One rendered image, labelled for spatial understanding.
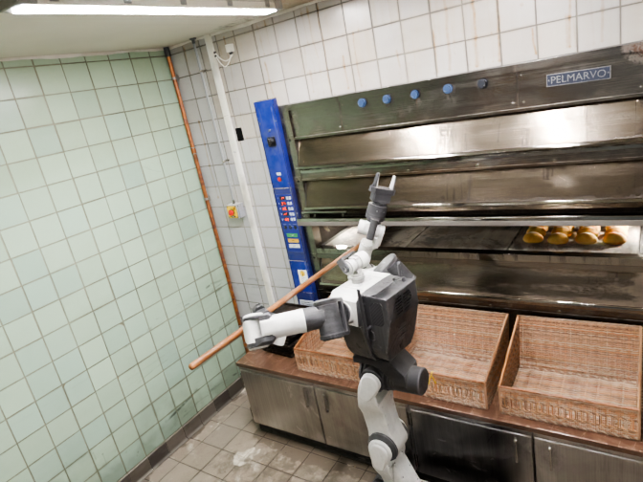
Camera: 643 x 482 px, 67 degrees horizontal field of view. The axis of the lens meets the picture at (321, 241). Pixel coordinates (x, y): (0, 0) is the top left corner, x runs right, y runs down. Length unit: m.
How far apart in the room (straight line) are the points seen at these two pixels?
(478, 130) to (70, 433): 2.77
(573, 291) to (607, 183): 0.56
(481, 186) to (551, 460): 1.31
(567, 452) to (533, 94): 1.59
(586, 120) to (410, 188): 0.90
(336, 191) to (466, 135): 0.86
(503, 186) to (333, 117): 1.02
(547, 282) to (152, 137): 2.53
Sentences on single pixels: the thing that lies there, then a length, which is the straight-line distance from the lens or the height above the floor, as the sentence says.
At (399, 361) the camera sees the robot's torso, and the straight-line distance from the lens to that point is 2.07.
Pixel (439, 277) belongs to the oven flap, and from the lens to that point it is 2.86.
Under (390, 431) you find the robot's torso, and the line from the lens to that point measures 2.30.
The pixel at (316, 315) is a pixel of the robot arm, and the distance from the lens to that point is 1.80.
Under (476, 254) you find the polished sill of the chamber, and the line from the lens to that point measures 2.73.
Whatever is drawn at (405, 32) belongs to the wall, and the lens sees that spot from 2.63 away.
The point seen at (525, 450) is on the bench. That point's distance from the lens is 2.60.
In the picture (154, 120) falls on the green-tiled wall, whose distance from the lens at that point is 3.48.
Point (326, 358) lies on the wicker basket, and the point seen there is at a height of 0.70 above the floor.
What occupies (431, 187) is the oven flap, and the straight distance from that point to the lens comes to 2.69.
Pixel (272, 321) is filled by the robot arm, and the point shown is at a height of 1.40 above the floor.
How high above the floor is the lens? 2.18
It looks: 18 degrees down
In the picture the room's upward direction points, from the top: 11 degrees counter-clockwise
